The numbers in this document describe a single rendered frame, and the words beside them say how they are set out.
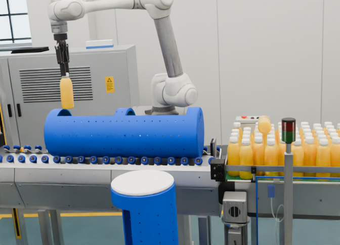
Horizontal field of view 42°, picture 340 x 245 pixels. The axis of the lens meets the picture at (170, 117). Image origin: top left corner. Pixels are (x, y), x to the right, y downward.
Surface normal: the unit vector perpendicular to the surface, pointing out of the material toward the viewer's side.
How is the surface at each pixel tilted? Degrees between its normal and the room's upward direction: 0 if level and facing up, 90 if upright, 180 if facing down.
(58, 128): 66
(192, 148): 110
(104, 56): 90
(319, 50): 90
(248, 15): 90
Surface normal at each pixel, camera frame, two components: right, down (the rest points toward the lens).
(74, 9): 0.47, 0.18
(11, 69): -0.08, 0.24
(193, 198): -0.17, 0.56
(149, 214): 0.22, 0.22
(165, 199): 0.70, 0.13
